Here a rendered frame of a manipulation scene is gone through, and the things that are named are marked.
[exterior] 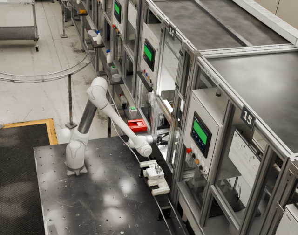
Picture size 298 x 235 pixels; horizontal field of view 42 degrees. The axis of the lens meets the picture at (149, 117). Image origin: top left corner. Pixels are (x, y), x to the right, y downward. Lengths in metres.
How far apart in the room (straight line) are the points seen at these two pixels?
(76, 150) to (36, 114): 2.18
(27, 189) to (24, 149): 0.66
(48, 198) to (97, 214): 0.44
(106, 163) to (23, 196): 1.11
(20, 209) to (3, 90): 2.35
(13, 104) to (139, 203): 2.99
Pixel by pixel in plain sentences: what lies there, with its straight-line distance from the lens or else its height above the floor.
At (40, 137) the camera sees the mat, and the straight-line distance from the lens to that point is 5.07.
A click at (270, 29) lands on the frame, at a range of 3.28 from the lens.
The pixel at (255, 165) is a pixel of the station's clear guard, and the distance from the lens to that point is 2.13.
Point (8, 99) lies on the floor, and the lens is 5.88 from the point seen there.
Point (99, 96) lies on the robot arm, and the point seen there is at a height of 1.46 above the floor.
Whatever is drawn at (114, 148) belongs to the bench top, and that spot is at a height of 0.68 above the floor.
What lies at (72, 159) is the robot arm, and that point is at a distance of 3.45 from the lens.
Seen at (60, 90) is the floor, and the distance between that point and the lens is 5.99.
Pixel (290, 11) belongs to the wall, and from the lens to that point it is 7.61.
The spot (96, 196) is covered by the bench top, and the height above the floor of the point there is 0.68.
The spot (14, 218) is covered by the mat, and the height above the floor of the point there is 0.01.
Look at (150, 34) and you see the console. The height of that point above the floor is 1.81.
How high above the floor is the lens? 3.14
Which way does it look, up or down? 35 degrees down
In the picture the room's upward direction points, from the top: 6 degrees clockwise
